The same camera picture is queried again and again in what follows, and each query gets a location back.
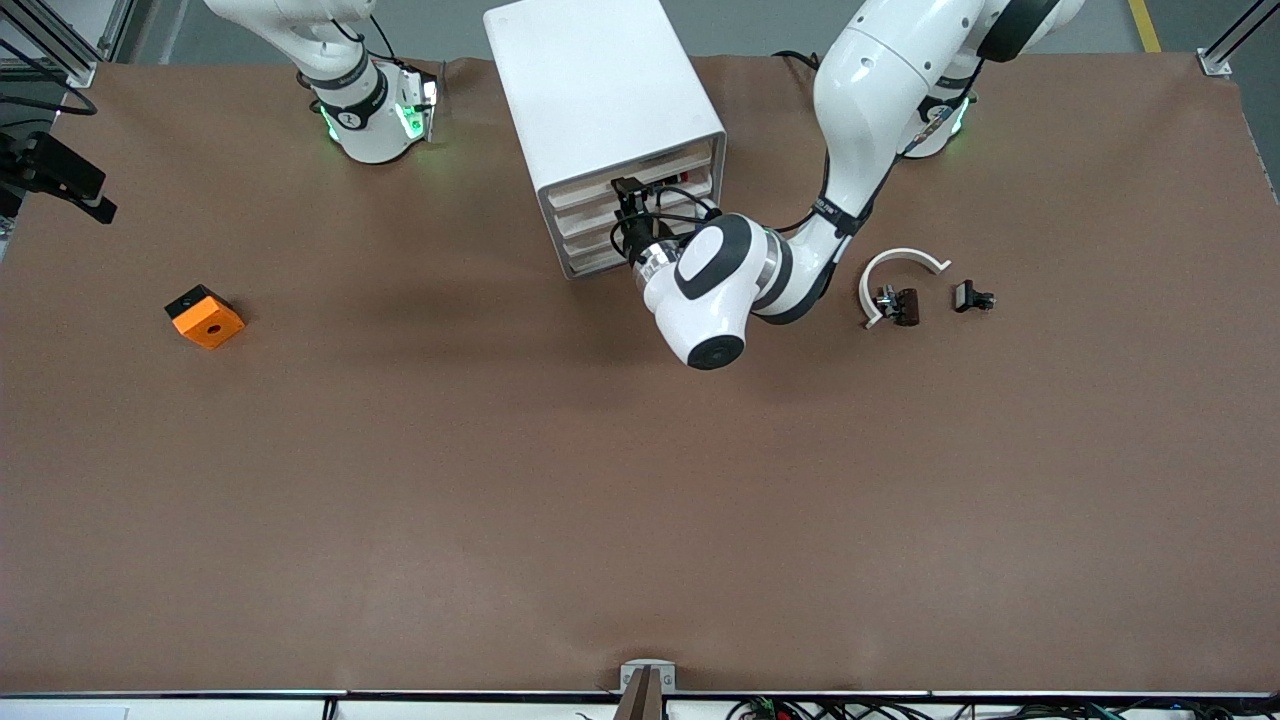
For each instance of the orange and black button box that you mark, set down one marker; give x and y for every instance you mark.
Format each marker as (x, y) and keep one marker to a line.
(210, 325)

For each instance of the aluminium frame post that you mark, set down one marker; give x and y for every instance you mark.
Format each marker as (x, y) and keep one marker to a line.
(60, 55)
(1218, 62)

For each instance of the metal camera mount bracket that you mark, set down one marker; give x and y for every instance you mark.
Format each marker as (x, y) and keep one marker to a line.
(647, 700)

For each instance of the white table edge rail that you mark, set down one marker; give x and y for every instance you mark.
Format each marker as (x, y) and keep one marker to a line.
(200, 708)

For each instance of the brown button component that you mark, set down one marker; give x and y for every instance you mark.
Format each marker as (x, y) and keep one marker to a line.
(908, 306)

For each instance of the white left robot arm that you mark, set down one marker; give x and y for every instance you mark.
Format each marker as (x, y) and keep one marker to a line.
(870, 90)

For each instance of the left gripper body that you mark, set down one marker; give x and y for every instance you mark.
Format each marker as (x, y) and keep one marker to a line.
(634, 236)

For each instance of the small black switch component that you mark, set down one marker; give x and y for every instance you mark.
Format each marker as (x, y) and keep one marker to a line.
(965, 296)

